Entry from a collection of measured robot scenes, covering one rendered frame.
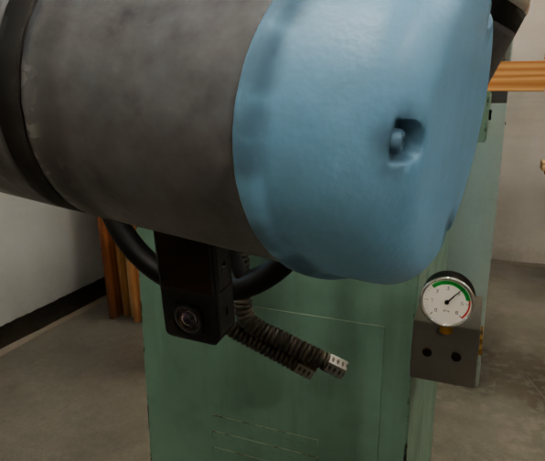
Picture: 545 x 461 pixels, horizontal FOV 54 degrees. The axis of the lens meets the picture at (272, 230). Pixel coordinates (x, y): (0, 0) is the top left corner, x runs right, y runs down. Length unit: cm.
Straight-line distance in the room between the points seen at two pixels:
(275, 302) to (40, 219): 155
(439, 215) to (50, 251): 217
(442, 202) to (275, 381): 71
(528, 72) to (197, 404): 71
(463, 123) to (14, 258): 205
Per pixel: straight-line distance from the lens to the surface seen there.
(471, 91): 17
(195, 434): 97
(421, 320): 71
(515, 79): 84
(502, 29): 27
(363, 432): 84
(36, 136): 17
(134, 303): 225
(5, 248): 213
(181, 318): 37
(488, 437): 166
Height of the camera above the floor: 89
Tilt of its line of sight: 14 degrees down
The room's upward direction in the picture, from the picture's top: straight up
